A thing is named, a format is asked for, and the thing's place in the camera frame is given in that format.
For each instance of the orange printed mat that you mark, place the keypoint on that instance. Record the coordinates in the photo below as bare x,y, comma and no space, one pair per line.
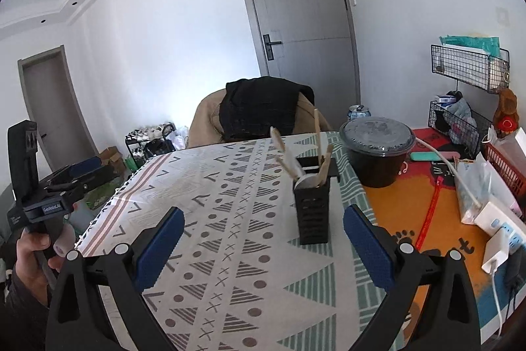
402,211

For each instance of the black utensil holder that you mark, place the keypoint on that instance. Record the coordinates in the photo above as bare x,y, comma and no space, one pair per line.
312,211

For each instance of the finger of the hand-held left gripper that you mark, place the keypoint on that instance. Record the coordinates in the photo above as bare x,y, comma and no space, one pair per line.
84,166
102,175

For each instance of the red fly swatter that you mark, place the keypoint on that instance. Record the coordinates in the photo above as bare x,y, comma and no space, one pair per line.
429,213

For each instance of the brown plush toy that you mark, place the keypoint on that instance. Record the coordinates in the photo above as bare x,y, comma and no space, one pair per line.
507,108

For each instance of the red plastic basket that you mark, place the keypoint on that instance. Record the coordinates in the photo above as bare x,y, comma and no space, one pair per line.
503,170

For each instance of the black shoe rack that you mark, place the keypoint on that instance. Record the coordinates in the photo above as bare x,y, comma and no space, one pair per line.
146,141

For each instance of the person's left forearm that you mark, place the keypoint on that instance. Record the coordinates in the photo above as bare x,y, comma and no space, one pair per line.
20,322

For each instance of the white power strip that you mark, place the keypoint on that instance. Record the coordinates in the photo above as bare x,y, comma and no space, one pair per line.
499,217

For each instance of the black plug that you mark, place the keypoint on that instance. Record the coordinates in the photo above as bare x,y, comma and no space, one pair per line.
513,271

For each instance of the grey side door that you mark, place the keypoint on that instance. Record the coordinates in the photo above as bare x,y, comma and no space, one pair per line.
49,108

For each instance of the white plastic spoon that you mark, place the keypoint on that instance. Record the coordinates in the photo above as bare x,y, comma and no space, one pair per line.
307,182

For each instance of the drink can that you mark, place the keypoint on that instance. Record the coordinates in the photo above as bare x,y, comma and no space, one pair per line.
359,112

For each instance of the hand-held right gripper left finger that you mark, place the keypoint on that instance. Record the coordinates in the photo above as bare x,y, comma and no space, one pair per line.
160,248

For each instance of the clear plastic bag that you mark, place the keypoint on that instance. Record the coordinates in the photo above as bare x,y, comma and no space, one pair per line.
480,186

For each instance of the person's left hand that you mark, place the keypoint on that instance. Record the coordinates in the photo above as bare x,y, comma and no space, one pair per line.
31,264

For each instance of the black lidded bowl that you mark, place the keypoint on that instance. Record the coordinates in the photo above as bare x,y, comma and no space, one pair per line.
376,153

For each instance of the teal plastic bag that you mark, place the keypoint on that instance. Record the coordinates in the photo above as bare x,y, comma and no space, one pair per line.
472,43

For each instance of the cardboard box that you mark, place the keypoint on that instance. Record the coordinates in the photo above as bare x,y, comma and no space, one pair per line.
111,160

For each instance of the white charger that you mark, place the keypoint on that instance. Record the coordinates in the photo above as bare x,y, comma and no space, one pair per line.
497,252

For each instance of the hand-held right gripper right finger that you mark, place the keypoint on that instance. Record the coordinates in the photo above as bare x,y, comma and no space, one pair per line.
368,248

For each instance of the tan chair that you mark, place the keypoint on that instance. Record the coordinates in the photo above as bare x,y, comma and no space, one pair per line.
205,120

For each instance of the white paper bag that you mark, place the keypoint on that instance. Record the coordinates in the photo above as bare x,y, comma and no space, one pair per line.
513,145

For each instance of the patterned tablecloth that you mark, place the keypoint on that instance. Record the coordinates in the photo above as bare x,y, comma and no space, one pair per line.
230,252

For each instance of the black jacket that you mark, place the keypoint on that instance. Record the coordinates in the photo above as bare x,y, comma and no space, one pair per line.
259,108

